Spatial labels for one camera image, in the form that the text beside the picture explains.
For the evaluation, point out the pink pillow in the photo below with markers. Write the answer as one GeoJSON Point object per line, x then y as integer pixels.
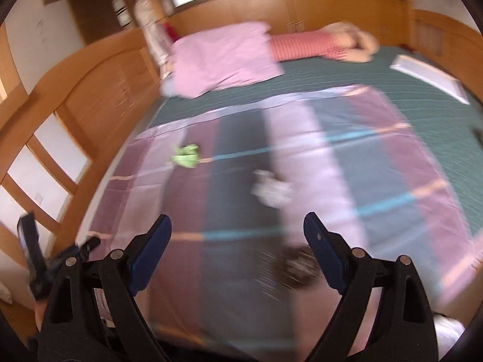
{"type": "Point", "coordinates": [222, 56]}

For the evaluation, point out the plaid blanket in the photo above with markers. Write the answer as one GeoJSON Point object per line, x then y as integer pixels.
{"type": "Point", "coordinates": [234, 151]}

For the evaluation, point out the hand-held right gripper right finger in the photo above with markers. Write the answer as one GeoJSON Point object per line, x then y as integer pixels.
{"type": "Point", "coordinates": [324, 249]}

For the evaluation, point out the white flat box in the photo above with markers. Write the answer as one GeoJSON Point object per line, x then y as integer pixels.
{"type": "Point", "coordinates": [430, 77]}

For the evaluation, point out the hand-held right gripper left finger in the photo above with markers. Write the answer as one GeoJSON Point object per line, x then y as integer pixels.
{"type": "Point", "coordinates": [151, 256]}

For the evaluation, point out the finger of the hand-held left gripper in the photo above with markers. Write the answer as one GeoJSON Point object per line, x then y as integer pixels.
{"type": "Point", "coordinates": [30, 241]}
{"type": "Point", "coordinates": [85, 247]}

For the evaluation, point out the white plastic bag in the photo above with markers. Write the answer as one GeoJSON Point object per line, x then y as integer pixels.
{"type": "Point", "coordinates": [449, 335]}

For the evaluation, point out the beige plush toy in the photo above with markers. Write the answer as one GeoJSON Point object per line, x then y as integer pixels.
{"type": "Point", "coordinates": [354, 41]}

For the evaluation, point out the dark round object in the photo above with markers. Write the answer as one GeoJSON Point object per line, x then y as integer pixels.
{"type": "Point", "coordinates": [298, 267]}

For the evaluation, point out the wooden wardrobe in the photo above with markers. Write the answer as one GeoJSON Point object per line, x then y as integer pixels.
{"type": "Point", "coordinates": [94, 79]}

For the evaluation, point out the red striped pillow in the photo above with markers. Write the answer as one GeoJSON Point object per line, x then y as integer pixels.
{"type": "Point", "coordinates": [305, 45]}

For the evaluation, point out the white paper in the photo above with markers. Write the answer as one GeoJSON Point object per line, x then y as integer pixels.
{"type": "Point", "coordinates": [271, 190]}

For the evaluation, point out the green bed sheet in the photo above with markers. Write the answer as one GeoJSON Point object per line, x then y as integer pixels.
{"type": "Point", "coordinates": [339, 75]}

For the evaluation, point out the green crumpled paper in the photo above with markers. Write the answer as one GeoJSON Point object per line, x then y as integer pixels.
{"type": "Point", "coordinates": [186, 156]}

